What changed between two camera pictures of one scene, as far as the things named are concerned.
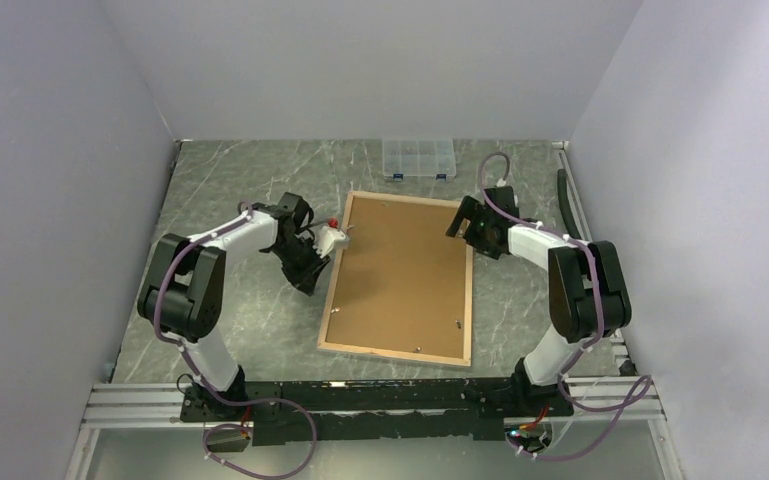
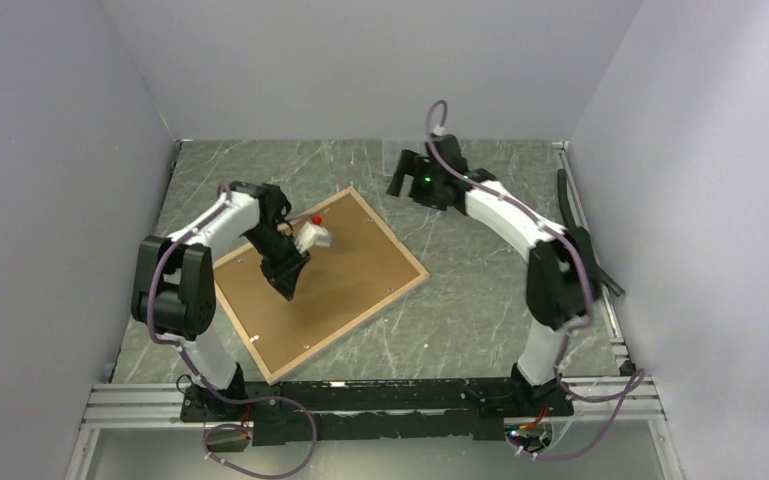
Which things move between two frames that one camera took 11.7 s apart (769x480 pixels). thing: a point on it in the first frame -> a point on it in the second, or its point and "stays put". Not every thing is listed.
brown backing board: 401,284 -> 337,285
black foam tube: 567,206 stays put
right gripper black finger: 465,211 -> 406,166
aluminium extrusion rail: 132,406 stays put
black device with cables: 378,411 stays put
